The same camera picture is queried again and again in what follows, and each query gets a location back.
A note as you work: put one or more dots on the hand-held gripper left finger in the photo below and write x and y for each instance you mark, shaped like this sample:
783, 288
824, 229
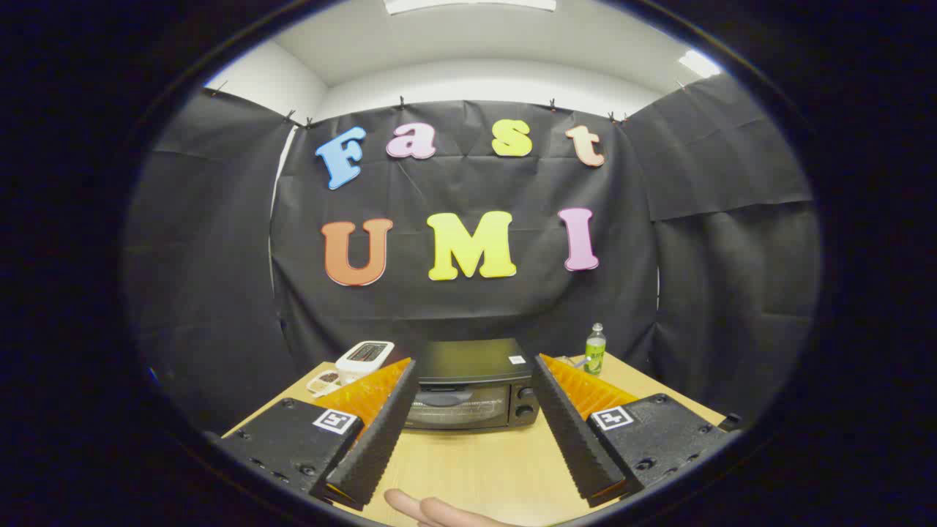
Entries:
381, 432

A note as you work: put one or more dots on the clear plastic holder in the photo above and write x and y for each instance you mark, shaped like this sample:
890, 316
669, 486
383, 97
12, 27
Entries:
573, 361

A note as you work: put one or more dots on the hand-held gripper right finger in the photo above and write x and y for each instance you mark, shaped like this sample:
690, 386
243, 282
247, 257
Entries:
575, 432

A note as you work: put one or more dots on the black toaster oven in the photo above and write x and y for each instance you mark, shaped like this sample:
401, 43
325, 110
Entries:
468, 362

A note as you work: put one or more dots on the black backdrop cloth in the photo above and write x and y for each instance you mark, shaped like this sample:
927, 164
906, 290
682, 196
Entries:
468, 307

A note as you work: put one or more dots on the glass toaster oven door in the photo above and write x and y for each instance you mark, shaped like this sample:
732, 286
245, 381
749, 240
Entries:
457, 410

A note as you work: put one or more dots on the green drink bottle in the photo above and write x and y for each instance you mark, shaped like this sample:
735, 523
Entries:
595, 351

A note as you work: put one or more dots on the ceiling light panel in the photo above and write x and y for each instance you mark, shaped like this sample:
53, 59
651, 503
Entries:
699, 64
468, 4

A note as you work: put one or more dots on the row of black cloth clips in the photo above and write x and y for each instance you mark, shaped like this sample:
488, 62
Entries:
401, 101

